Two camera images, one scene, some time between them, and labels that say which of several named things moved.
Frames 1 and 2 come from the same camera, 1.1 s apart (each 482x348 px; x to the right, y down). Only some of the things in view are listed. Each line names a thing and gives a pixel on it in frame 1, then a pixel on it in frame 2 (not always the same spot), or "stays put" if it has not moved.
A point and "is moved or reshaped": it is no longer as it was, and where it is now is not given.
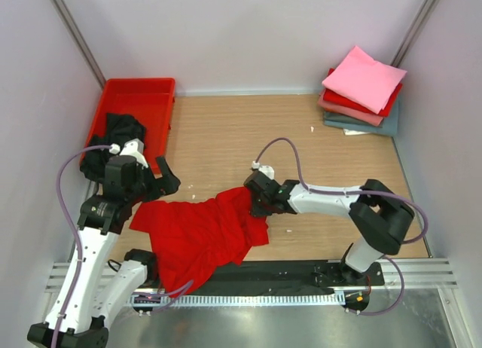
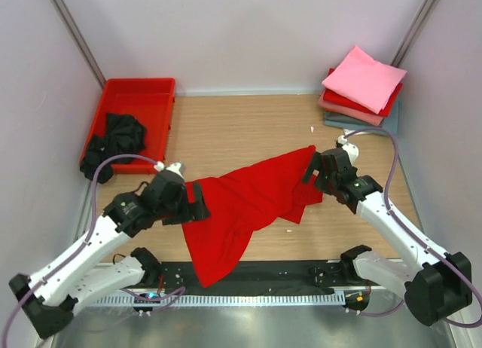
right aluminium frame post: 426,10 stays put
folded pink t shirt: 364,80 stays put
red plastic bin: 149,101 stays put
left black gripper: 151,180 → 190,206
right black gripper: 258,193 → 324,171
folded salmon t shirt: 358,115 stays put
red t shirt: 193,240 is moved or reshaped
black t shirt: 120,129 stays put
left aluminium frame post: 65,14 stays put
